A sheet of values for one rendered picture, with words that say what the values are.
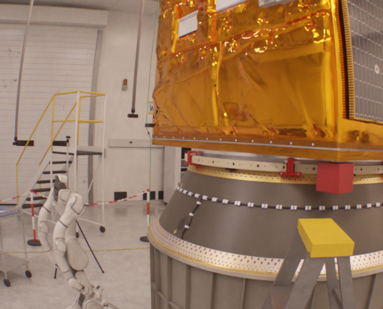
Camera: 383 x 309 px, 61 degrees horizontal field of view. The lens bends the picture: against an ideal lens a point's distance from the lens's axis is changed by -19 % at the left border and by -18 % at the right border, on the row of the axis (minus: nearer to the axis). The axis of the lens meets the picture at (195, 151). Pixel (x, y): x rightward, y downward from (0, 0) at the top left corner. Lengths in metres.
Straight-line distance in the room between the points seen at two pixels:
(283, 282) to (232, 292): 0.51
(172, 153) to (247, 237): 7.95
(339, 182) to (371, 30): 0.83
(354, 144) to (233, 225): 0.80
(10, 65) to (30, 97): 1.04
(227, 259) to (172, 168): 7.97
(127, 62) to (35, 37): 2.84
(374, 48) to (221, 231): 1.31
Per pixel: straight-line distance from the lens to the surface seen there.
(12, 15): 9.52
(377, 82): 1.93
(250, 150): 2.12
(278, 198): 2.03
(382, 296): 2.28
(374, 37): 1.98
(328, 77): 1.69
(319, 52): 1.73
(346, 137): 1.71
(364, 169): 2.15
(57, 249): 2.33
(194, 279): 2.17
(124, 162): 10.08
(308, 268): 1.20
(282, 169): 2.03
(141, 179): 10.30
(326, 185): 1.75
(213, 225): 2.13
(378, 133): 1.99
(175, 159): 9.73
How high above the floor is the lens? 1.83
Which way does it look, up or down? 2 degrees down
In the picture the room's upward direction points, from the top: 2 degrees clockwise
